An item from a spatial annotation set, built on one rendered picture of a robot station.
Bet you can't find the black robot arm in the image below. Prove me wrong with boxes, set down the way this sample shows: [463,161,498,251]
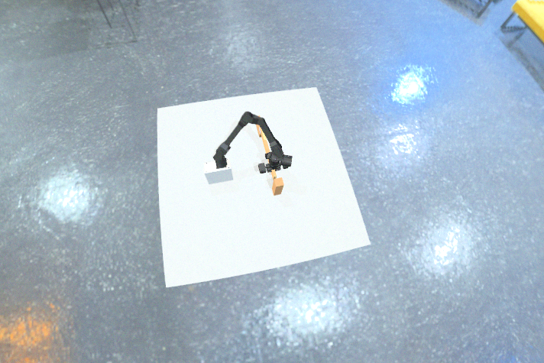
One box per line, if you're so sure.
[213,112,293,169]

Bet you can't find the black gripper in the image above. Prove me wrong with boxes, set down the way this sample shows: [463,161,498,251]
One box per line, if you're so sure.
[258,162,288,173]

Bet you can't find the long light-wood rail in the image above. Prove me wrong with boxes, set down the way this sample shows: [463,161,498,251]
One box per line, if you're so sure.
[258,125,277,180]

